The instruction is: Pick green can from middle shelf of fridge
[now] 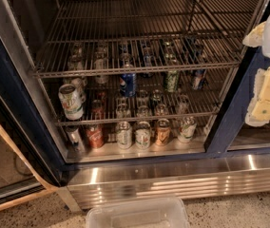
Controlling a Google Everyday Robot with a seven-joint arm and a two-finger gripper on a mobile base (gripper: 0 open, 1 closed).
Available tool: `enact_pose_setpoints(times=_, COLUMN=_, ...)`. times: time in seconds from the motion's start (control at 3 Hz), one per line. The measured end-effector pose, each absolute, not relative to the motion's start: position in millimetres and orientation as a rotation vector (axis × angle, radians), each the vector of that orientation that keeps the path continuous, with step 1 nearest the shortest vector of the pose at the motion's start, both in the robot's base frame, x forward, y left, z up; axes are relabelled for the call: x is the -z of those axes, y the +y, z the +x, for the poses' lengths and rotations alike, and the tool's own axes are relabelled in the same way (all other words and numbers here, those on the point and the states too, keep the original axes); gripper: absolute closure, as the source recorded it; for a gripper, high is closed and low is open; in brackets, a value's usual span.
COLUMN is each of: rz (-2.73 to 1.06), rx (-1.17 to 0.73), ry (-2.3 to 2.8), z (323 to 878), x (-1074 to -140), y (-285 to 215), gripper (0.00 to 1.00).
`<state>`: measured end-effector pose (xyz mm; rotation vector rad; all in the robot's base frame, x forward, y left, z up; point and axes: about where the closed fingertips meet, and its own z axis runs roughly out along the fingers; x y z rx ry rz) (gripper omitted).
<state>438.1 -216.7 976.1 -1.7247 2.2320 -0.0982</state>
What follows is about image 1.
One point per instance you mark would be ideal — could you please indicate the green soda can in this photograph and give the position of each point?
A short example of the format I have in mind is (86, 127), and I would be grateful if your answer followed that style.
(171, 80)

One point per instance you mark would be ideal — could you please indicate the blue red can right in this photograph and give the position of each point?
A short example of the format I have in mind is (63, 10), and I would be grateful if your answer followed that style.
(198, 78)

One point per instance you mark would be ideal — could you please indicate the white can bottom right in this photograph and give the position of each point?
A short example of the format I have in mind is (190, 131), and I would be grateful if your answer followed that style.
(187, 129)

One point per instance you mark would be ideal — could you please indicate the stainless fridge base panel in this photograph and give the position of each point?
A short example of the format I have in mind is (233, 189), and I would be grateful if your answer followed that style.
(95, 186)

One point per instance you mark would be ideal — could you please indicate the orange brown can bottom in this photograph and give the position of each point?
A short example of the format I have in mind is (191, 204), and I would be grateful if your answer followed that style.
(162, 133)

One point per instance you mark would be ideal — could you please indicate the blue pepsi can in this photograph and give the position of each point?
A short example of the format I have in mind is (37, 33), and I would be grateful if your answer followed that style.
(128, 84)

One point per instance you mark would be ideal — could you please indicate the white red can bottom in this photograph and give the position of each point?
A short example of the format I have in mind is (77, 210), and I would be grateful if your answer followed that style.
(142, 135)

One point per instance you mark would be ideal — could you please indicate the white green can bottom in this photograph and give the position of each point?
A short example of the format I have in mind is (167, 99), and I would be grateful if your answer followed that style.
(124, 134)

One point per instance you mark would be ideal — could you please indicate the red can under shelf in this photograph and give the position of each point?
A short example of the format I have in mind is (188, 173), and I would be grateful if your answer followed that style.
(97, 110)

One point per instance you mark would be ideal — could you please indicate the red cola can bottom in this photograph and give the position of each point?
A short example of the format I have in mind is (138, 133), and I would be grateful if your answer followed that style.
(95, 135)

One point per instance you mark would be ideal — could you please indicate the white can behind 7up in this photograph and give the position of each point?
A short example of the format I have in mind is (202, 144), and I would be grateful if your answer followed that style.
(80, 83)

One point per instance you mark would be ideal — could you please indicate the white 7up can front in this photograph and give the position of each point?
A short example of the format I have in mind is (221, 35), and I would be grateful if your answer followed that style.
(71, 101)

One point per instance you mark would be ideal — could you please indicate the silver slim can bottom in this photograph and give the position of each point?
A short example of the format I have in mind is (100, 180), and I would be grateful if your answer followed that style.
(75, 138)

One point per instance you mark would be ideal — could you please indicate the glass fridge door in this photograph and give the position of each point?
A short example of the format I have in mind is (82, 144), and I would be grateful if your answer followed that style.
(20, 181)

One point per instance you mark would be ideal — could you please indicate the clear plastic bin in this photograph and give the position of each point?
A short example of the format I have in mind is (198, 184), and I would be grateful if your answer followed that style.
(168, 212)

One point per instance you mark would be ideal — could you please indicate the middle wire shelf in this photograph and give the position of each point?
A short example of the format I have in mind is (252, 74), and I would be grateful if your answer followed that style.
(157, 103)

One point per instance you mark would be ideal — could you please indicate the wire shelf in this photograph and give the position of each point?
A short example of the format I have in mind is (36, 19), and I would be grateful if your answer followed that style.
(86, 34)
(157, 103)

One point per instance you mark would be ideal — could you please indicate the top wire shelf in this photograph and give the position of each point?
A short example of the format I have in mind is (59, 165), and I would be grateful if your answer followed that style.
(86, 34)

